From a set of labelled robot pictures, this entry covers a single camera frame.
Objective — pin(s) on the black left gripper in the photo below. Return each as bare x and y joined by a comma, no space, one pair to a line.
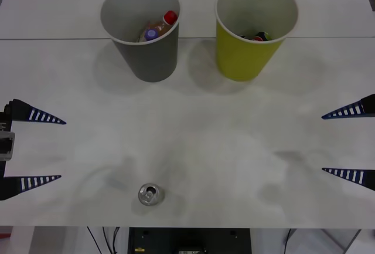
5,125

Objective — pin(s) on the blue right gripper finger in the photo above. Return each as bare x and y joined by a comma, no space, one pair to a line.
367,107
367,177

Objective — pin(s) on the black can with green rim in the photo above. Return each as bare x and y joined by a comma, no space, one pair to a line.
264,35

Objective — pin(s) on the red can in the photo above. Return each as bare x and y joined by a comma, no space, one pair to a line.
257,38

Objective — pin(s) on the yellow-green plastic bin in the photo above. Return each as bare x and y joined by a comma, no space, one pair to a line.
243,57

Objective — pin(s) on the grey plastic bin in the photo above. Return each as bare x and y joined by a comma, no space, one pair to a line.
152,60

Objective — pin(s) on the purple-capped plastic bottle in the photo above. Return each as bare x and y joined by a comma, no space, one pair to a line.
151,34

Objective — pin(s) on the black robot torso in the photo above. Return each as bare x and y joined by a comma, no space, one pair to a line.
190,240

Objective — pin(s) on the red-capped orange drink bottle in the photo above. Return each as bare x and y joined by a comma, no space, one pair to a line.
164,24

